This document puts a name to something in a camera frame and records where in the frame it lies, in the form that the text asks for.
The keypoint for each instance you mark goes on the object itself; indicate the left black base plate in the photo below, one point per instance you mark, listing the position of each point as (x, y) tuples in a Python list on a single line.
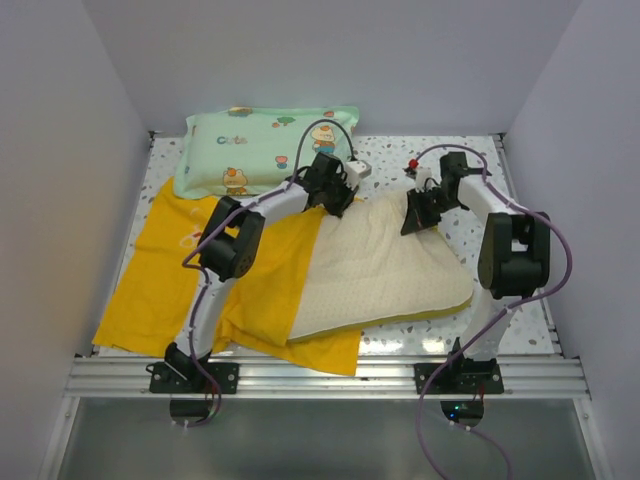
[(164, 380)]

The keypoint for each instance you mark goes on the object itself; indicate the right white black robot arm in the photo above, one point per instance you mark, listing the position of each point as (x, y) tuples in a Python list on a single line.
[(513, 262)]

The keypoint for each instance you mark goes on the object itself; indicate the cream yellow-edged pillow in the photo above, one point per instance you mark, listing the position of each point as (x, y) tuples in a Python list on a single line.
[(363, 271)]

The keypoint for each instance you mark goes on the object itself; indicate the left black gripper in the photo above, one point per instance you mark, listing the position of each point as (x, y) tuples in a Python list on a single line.
[(349, 196)]

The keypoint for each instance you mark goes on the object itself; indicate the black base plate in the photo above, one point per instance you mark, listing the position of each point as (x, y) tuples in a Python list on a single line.
[(164, 380), (468, 378)]

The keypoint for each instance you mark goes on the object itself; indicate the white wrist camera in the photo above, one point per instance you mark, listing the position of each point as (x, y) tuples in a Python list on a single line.
[(422, 176), (356, 171)]

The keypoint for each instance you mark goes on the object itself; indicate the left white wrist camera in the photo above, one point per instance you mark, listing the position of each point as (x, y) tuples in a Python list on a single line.
[(356, 171)]

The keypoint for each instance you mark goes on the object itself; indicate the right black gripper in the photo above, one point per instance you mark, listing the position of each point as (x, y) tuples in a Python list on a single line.
[(415, 219)]

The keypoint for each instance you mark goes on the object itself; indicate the aluminium mounting rail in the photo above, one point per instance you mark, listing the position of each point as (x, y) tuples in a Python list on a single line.
[(384, 378)]

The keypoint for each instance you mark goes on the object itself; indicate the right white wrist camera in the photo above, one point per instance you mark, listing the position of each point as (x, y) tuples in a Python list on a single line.
[(422, 176)]

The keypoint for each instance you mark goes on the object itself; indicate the green cartoon bear pillow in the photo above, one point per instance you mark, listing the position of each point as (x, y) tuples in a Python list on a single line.
[(251, 150)]

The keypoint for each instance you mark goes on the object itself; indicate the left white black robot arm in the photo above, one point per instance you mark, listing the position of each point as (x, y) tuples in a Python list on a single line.
[(228, 250)]

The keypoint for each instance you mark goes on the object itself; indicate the yellow pillowcase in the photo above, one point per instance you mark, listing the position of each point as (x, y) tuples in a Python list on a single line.
[(154, 294)]

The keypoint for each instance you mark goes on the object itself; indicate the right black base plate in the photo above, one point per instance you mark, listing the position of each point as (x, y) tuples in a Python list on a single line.
[(468, 378)]

